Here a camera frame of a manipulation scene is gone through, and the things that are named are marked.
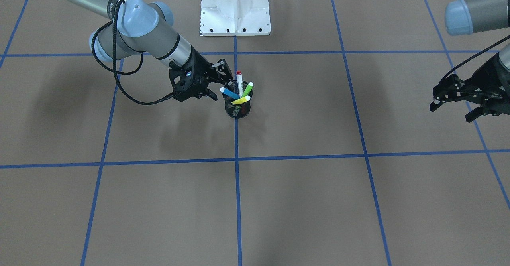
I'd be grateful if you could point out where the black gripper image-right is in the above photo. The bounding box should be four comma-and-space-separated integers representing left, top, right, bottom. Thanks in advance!
429, 55, 510, 123

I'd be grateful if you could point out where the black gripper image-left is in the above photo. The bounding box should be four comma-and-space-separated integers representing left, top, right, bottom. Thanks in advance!
169, 49, 233, 101

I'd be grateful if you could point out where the blue marker pen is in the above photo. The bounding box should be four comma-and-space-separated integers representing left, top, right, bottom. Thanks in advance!
220, 87, 240, 100

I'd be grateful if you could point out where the red capped white marker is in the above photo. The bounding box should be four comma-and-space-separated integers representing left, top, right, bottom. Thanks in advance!
235, 70, 244, 98

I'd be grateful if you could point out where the green marker pen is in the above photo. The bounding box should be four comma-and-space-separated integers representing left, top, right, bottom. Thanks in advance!
241, 82, 254, 97

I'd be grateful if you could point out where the yellow marker pen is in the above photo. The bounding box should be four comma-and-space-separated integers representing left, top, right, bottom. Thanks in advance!
231, 95, 251, 106

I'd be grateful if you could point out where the black mesh pen cup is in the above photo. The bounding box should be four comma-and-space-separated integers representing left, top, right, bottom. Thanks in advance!
222, 80, 253, 119

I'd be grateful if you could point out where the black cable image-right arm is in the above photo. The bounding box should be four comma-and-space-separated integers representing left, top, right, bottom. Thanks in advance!
441, 35, 510, 84

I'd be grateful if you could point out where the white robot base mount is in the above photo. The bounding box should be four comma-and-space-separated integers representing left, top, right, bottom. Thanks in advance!
199, 0, 272, 37

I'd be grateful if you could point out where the black braided cable image-left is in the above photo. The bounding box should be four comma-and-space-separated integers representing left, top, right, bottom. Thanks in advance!
90, 0, 174, 106

